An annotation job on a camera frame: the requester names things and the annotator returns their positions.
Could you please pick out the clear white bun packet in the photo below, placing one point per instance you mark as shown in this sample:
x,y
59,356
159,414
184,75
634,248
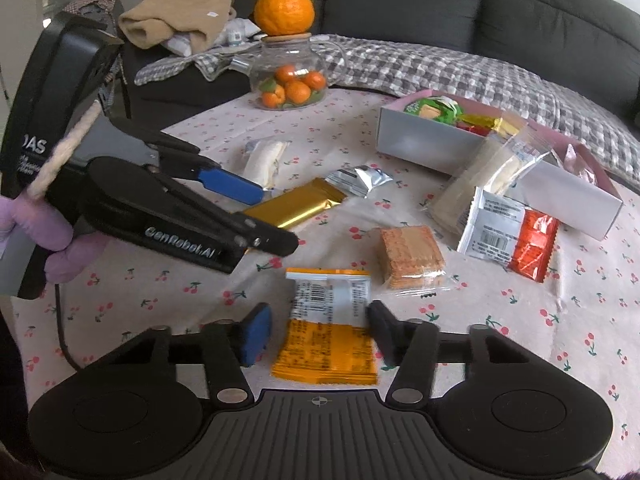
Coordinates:
x,y
262,160

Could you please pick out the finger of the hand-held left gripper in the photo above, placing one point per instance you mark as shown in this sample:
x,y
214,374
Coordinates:
x,y
270,241
230,185

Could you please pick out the person's left hand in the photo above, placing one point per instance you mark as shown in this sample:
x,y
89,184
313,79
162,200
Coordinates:
x,y
45,222

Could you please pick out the cherry print tablecloth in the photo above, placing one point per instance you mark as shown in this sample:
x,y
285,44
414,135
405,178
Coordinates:
x,y
150,300

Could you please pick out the glass teapot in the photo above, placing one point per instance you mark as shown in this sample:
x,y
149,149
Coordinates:
x,y
310,57

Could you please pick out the clear wafer biscuit packet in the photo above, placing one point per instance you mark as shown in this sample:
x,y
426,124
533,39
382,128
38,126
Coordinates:
x,y
410,255

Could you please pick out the dark grey sofa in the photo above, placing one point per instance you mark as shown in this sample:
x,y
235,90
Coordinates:
x,y
525,5

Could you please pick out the white crumpled cloth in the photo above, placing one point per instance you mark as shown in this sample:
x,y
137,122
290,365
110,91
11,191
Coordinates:
x,y
235,30

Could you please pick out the small tangerines in teapot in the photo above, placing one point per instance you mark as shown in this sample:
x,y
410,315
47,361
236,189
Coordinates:
x,y
297,92

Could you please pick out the small silver red snack packet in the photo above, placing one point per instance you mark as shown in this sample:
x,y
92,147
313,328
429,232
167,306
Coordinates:
x,y
367,178

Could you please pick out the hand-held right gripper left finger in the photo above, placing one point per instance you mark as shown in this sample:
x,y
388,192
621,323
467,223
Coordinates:
x,y
256,332

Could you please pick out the beige garment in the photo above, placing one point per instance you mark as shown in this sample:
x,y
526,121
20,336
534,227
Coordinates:
x,y
180,0

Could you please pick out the wooden teapot lid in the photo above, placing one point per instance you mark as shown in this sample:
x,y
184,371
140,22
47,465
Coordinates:
x,y
285,38

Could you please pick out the gold snack bar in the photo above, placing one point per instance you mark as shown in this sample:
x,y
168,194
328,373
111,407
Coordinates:
x,y
295,207

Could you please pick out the red white-label snack packet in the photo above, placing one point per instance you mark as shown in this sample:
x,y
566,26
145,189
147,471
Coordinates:
x,y
492,230

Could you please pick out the clear cracker packet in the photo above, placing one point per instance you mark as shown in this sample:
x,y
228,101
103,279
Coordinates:
x,y
460,195
520,160

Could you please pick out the green snack packet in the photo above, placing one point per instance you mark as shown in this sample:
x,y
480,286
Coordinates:
x,y
430,109

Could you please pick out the grey checked blanket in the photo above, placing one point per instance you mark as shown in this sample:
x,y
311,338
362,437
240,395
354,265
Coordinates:
x,y
450,70

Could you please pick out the yellow snack packet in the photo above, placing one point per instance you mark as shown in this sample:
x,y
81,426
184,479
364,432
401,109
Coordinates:
x,y
507,125

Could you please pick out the large orange with leaves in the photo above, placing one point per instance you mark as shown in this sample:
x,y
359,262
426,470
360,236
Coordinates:
x,y
282,10

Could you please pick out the orange white-label snack packet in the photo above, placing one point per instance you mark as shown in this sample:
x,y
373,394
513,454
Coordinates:
x,y
325,355

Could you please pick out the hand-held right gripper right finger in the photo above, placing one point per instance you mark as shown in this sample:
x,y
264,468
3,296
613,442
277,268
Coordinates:
x,y
382,332

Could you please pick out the pink cardboard box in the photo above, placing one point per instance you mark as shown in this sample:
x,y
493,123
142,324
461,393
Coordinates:
x,y
425,140

